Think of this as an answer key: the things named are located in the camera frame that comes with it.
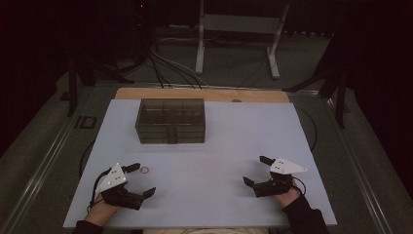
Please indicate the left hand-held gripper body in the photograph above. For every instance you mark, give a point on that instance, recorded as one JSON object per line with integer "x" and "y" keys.
{"x": 121, "y": 196}

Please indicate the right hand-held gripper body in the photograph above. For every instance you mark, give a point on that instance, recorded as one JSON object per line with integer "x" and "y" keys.
{"x": 276, "y": 187}

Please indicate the smoky transparent drawer box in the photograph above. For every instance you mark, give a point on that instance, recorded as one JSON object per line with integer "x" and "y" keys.
{"x": 170, "y": 120}

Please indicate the person's right hand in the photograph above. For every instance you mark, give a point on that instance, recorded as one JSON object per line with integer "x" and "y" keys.
{"x": 287, "y": 199}

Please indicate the person's left hand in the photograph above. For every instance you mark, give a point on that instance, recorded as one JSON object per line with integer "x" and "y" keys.
{"x": 101, "y": 213}

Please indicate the black floor socket plate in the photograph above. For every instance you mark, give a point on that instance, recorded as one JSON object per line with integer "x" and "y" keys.
{"x": 86, "y": 122}

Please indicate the black tripod stand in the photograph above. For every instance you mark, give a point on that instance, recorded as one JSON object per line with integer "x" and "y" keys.
{"x": 73, "y": 84}
{"x": 339, "y": 94}

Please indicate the white metal stand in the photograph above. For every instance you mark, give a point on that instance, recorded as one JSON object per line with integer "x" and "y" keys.
{"x": 240, "y": 23}

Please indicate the metal floor rail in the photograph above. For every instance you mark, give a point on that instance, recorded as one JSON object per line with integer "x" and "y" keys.
{"x": 360, "y": 175}
{"x": 45, "y": 165}

